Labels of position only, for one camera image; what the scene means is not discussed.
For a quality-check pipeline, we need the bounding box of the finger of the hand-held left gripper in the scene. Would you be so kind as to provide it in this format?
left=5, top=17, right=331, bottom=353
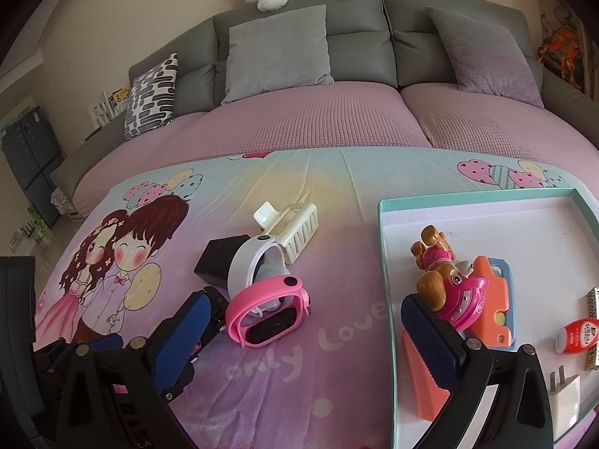
left=32, top=333, right=124, bottom=384

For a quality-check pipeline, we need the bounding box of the pink watch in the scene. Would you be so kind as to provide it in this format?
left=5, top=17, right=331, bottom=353
left=225, top=275, right=312, bottom=349

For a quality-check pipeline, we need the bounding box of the black white patterned pillow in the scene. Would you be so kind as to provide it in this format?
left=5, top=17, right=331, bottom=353
left=124, top=53, right=179, bottom=140

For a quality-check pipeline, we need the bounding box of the gold patterned lighter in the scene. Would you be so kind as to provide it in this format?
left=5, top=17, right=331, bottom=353
left=585, top=285, right=599, bottom=370

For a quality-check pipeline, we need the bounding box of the white watch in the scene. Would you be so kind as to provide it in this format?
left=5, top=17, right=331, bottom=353
left=227, top=234, right=285, bottom=309

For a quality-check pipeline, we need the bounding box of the yellow cover book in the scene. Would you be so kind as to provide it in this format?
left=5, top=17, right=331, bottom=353
left=109, top=87, right=130, bottom=115

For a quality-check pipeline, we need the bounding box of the grey purple pillow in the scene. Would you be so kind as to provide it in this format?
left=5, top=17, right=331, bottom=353
left=425, top=6, right=546, bottom=109

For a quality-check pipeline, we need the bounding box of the printed cartoon blanket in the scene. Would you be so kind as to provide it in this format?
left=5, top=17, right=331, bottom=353
left=28, top=146, right=599, bottom=449

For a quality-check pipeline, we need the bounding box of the plain grey pillow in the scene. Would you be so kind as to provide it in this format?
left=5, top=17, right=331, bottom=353
left=221, top=4, right=334, bottom=105

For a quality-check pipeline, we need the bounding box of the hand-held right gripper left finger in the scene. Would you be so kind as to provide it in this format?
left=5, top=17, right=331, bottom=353
left=56, top=290, right=212, bottom=449

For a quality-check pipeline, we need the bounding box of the grey sofa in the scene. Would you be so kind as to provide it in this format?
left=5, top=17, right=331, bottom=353
left=49, top=0, right=599, bottom=197

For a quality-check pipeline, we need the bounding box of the white charger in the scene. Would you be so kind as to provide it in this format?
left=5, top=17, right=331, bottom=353
left=547, top=373, right=583, bottom=436

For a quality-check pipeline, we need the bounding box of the small orange blue toy knife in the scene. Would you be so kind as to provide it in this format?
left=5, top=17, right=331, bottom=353
left=461, top=255, right=518, bottom=351

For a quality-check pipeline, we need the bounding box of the pink puppy toy figure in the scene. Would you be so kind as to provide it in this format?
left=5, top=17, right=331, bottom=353
left=411, top=224, right=490, bottom=335

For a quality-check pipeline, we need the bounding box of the pink waffle seat cover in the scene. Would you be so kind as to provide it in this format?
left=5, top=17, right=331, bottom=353
left=401, top=82, right=599, bottom=197
left=75, top=79, right=429, bottom=218

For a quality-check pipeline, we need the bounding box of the cream hair clip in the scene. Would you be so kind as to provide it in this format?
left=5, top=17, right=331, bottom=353
left=253, top=201, right=320, bottom=264

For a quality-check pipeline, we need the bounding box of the red white bottle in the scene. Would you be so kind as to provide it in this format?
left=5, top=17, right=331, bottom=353
left=556, top=317, right=599, bottom=354

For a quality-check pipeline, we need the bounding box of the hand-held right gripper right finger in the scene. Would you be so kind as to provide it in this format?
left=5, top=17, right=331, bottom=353
left=400, top=294, right=554, bottom=449

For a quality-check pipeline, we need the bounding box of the black charger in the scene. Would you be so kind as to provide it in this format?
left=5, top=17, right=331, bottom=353
left=194, top=238, right=251, bottom=287

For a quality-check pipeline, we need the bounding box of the large orange blue toy knife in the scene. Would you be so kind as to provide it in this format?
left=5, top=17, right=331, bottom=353
left=401, top=327, right=452, bottom=422

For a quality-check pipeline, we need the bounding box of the dark grey refrigerator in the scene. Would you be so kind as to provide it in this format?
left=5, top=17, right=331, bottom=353
left=0, top=107, right=61, bottom=230

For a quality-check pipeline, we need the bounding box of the orange bag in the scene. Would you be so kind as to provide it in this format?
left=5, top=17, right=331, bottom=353
left=537, top=25, right=586, bottom=89

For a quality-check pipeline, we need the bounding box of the teal cardboard box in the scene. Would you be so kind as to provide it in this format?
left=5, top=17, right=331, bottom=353
left=378, top=187, right=599, bottom=449

